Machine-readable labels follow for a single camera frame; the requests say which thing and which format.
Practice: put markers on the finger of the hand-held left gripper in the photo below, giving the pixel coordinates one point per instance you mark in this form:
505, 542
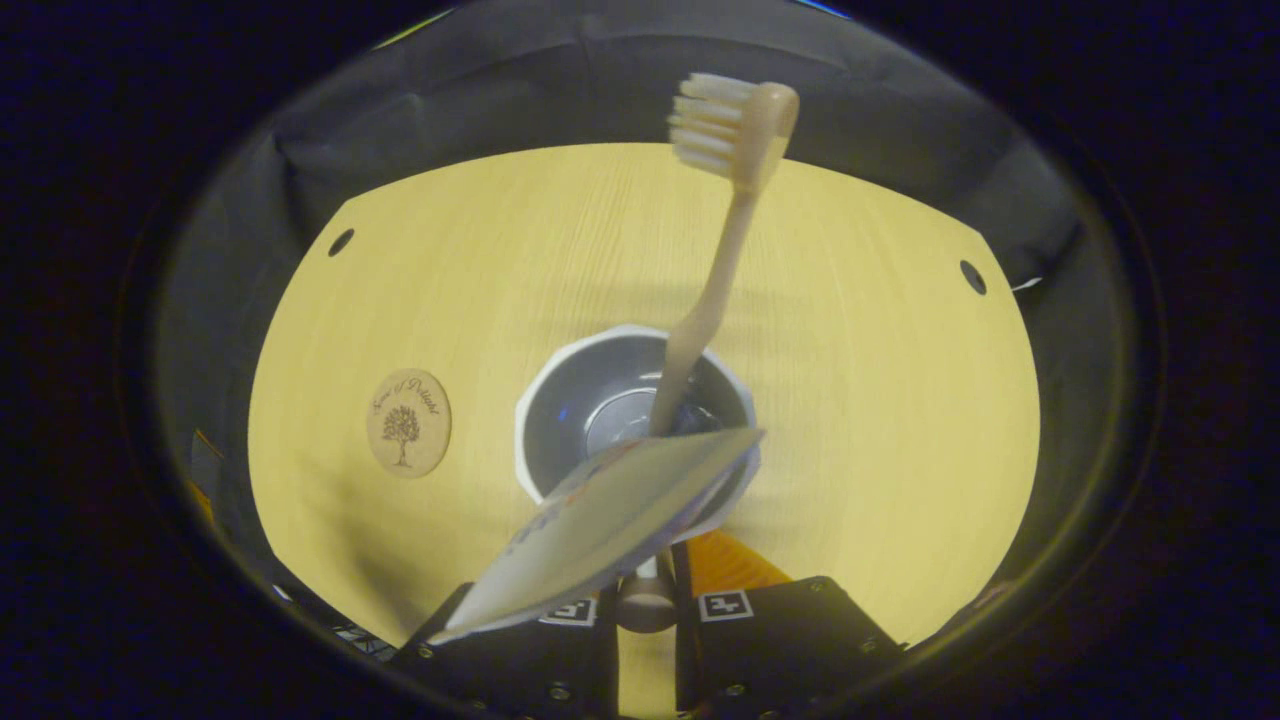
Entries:
203, 500

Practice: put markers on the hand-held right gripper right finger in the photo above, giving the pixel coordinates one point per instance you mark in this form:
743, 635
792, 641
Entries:
790, 640

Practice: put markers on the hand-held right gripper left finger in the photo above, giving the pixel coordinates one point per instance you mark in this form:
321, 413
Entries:
520, 660

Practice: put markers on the white toothpaste tube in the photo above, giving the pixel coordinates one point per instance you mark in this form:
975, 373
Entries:
620, 510

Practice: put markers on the round cork coaster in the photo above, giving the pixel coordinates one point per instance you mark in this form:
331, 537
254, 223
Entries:
409, 423

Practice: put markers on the beige toothbrush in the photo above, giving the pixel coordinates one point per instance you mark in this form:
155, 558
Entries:
735, 130

